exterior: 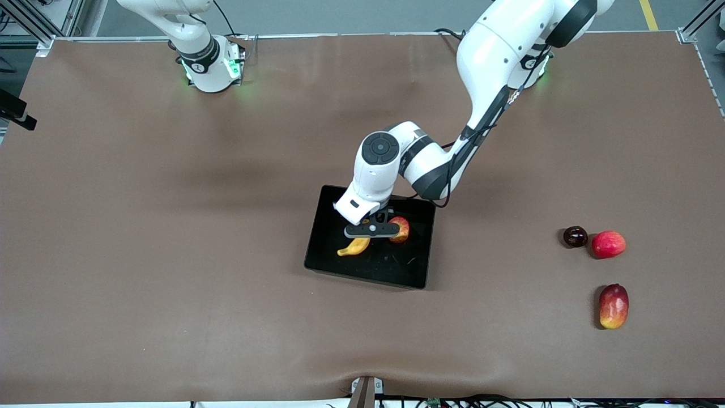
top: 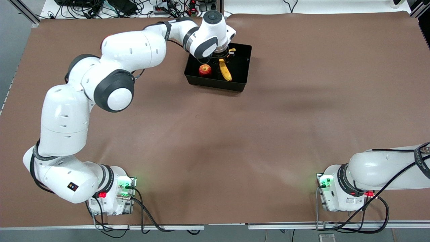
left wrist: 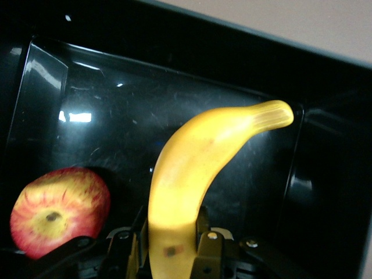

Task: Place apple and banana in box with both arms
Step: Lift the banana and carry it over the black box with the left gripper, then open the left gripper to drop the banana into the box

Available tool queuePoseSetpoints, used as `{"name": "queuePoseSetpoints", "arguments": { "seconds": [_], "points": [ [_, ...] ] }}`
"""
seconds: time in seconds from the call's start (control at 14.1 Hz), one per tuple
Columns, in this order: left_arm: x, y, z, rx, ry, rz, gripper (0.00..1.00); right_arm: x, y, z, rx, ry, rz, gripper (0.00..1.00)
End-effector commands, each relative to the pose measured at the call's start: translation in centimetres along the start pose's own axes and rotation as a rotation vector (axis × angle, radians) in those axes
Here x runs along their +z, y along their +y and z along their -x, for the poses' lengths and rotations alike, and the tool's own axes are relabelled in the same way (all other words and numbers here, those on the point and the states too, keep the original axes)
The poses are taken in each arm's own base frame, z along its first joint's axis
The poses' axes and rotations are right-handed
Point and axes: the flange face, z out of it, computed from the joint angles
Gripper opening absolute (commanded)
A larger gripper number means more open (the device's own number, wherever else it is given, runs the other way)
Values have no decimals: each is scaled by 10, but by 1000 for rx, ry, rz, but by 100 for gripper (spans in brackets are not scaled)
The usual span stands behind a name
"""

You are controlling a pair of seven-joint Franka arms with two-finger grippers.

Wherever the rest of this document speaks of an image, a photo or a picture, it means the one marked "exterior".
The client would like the yellow banana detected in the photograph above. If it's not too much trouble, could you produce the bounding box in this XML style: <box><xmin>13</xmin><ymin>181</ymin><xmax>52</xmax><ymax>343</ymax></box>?
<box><xmin>337</xmin><ymin>218</ymin><xmax>372</xmax><ymax>257</ymax></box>

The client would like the red yellow apple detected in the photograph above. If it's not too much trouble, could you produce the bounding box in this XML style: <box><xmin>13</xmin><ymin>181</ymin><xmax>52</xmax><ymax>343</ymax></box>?
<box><xmin>389</xmin><ymin>216</ymin><xmax>411</xmax><ymax>245</ymax></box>

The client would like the black plastic box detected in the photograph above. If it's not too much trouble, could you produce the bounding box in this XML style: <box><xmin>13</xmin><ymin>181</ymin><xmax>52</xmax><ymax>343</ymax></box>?
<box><xmin>304</xmin><ymin>185</ymin><xmax>437</xmax><ymax>290</ymax></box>

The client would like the brown table cover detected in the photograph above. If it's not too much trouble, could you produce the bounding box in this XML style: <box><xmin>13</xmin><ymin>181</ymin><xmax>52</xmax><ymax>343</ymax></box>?
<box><xmin>0</xmin><ymin>31</ymin><xmax>725</xmax><ymax>404</ymax></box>

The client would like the red peach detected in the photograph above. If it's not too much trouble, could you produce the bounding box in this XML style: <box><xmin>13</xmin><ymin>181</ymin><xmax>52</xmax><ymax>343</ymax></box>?
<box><xmin>591</xmin><ymin>230</ymin><xmax>627</xmax><ymax>260</ymax></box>

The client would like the red yellow mango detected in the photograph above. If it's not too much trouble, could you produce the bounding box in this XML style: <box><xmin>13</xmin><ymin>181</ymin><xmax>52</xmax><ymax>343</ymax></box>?
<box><xmin>599</xmin><ymin>283</ymin><xmax>630</xmax><ymax>330</ymax></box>

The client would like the aluminium frame profile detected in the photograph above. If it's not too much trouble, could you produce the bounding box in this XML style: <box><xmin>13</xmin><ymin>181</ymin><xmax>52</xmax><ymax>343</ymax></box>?
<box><xmin>0</xmin><ymin>0</ymin><xmax>86</xmax><ymax>57</ymax></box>
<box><xmin>677</xmin><ymin>0</ymin><xmax>725</xmax><ymax>45</ymax></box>

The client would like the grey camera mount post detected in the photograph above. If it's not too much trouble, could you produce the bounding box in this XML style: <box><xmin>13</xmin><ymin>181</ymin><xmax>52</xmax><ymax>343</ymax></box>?
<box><xmin>350</xmin><ymin>376</ymin><xmax>385</xmax><ymax>408</ymax></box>

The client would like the black right base cable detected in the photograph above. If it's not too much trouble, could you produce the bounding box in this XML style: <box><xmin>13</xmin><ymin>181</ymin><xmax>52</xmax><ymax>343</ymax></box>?
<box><xmin>212</xmin><ymin>0</ymin><xmax>251</xmax><ymax>39</ymax></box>

